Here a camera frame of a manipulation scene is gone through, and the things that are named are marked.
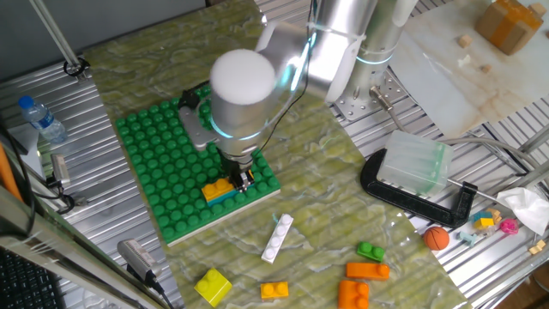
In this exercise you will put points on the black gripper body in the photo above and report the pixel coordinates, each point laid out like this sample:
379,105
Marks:
237,167

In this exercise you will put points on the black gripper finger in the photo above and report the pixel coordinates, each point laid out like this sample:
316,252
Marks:
248,181
235,180

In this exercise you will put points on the teal four-stud block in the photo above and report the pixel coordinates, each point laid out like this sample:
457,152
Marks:
223,198

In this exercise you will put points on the yellow-orange four-stud block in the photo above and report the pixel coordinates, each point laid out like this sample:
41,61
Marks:
214,189

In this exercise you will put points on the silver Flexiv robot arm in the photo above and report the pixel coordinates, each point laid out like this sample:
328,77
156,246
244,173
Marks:
334,38

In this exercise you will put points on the green marble pattern mat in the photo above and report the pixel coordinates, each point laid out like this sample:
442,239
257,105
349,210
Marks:
309,163

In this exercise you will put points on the white four-stud block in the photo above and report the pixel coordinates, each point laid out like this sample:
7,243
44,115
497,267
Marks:
277,238

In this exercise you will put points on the green studded baseplate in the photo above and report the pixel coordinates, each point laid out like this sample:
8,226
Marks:
163,171

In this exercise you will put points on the lime square block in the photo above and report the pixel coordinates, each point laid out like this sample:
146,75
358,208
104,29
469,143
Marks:
213,287

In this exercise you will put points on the yellow-orange two-stud block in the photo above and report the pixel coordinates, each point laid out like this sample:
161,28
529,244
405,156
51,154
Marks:
274,291

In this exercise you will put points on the green two-stud block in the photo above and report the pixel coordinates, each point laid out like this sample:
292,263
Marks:
371,252

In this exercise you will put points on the orange long sloped block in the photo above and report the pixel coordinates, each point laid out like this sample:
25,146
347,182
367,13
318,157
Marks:
366,271

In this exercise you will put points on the orange square block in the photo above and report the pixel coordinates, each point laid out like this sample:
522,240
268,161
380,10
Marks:
352,296

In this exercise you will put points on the black C-clamp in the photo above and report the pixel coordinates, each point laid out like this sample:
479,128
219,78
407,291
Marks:
407,201

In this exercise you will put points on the translucent plastic box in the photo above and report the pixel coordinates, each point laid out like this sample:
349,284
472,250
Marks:
414,163

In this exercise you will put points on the black pole clamp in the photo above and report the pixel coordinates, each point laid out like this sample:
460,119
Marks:
76,68

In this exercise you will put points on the clear water bottle blue cap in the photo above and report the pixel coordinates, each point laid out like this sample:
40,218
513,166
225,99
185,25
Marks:
45,124

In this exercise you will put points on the small toy basketball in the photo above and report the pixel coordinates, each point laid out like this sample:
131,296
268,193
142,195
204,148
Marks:
436,238

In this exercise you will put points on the white marble pattern mat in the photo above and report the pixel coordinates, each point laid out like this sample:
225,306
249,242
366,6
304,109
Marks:
450,86

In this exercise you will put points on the light blue toy piece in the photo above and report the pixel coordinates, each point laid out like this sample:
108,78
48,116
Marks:
465,237

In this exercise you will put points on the black keyboard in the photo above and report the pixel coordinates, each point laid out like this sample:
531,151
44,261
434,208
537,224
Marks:
25,283

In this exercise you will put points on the small teal toy block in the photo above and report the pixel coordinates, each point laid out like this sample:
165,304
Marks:
480,214

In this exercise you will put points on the small yellow toy block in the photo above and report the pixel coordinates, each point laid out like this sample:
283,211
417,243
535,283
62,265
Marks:
484,223

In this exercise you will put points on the small tan toy block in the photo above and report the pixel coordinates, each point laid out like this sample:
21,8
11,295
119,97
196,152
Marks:
495,214

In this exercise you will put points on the small wooden cube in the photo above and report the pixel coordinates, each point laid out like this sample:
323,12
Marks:
538,9
465,41
486,68

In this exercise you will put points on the small pink toy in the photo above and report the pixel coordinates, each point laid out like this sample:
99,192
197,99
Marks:
509,226

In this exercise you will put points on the white crumpled tissue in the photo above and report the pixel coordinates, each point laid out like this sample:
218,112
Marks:
525,208

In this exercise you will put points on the small wooden block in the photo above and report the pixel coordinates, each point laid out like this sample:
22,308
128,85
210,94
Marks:
537,247

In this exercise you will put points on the cardboard box orange tape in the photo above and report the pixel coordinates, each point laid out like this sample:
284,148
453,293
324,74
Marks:
506,28

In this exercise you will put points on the silver exterior camera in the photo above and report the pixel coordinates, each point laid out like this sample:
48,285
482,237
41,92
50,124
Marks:
139,257
60,169

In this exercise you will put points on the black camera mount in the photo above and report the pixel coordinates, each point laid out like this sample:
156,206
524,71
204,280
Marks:
150,281

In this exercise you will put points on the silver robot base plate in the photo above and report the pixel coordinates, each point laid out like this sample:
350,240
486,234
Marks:
369,103

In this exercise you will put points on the metal camera bracket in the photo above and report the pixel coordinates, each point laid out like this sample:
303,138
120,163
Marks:
79,200

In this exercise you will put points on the aluminium frame rail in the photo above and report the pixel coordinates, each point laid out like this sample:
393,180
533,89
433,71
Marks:
64,257

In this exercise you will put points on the metal camera pole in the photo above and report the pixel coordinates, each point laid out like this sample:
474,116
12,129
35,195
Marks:
53,30

